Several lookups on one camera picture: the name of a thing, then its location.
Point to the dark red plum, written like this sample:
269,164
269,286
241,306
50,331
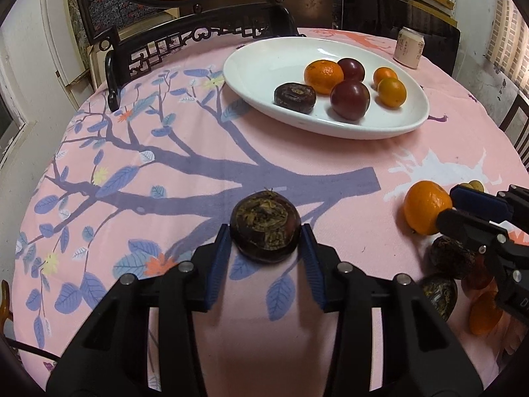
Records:
350,99
352,69

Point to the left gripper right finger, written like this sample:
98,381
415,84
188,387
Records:
421,356

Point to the red cherry tomato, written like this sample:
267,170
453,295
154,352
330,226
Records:
478,278

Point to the tan longan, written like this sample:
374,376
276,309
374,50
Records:
475,185

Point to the small orange kumquat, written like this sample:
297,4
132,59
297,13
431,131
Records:
383,73

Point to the brown wooden cabinet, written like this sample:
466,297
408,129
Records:
325,14

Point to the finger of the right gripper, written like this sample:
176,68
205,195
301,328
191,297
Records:
479,204
473,233

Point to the pink patterned tablecloth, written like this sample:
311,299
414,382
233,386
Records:
137,192

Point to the round deer painting screen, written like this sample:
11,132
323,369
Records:
128,59

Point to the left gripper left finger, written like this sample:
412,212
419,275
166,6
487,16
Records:
108,355

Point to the white oval plate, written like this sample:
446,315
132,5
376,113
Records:
256,70

